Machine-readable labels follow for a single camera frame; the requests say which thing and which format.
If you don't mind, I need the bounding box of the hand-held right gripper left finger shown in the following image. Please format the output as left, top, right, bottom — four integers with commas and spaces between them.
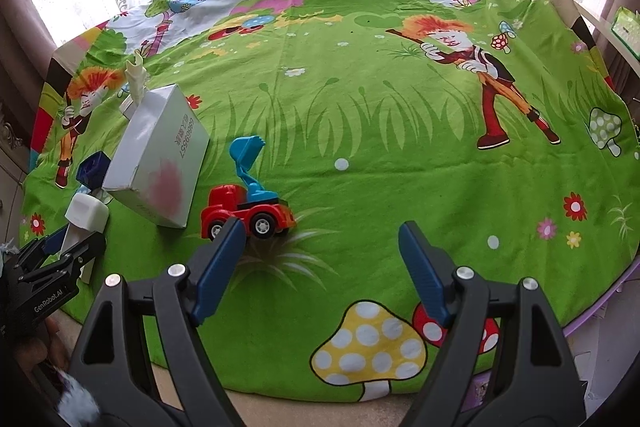
67, 216, 247, 427

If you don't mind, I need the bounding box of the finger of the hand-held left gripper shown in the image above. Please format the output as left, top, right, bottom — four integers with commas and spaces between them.
16, 227, 69, 270
22, 232, 107, 290

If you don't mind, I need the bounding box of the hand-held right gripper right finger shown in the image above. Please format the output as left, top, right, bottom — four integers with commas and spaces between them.
397, 221, 588, 427

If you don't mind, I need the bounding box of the white plastic holder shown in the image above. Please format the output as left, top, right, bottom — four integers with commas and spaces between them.
60, 193, 110, 285

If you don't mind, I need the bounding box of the red and blue toy truck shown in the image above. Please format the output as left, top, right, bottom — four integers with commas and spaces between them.
201, 136, 297, 241

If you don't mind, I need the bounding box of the person's left hand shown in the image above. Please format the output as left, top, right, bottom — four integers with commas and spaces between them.
12, 317, 72, 378

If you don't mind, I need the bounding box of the dark blue plastic tray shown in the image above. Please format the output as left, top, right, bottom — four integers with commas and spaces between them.
76, 150, 111, 192

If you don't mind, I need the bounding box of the ornate cream cabinet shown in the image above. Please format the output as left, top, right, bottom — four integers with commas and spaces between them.
0, 102, 31, 208

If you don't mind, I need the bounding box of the large white box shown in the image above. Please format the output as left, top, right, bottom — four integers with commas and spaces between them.
101, 84, 210, 229

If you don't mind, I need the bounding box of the green cartoon printed blanket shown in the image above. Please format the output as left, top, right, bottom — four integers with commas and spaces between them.
20, 0, 640, 403

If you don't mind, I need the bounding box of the purple box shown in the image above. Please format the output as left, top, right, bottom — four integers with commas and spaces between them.
562, 257, 640, 343

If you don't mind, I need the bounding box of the brown drape curtain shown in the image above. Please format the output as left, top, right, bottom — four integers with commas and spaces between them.
0, 0, 56, 108

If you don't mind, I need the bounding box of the green tissue box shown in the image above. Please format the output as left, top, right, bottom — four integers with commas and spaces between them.
609, 7, 640, 60

